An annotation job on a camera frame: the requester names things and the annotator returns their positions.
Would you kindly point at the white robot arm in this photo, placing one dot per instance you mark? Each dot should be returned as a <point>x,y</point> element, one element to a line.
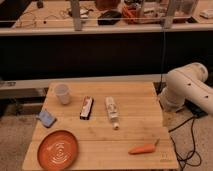
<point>187,83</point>

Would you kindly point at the white tube bottle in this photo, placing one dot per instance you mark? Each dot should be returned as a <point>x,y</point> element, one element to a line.
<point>112,112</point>

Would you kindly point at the blue sponge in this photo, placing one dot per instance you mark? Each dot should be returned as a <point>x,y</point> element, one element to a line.
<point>46,118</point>

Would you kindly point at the black object on bench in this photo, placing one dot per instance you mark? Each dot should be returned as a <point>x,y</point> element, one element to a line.
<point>110,17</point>

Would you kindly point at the orange carrot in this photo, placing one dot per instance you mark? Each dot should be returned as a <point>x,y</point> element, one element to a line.
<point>146,148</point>

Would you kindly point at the orange tool on bench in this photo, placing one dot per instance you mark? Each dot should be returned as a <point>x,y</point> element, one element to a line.
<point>128,16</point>

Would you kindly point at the orange plate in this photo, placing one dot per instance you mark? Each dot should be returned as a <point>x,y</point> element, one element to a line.
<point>57,151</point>

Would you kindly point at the left metal post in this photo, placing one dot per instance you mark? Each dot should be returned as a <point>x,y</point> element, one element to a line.
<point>75,8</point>

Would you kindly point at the metal post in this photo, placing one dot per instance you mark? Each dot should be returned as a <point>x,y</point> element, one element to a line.
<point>75,8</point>
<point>168,19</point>

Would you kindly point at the right metal post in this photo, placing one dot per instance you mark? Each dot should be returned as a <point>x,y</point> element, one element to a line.
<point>168,19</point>

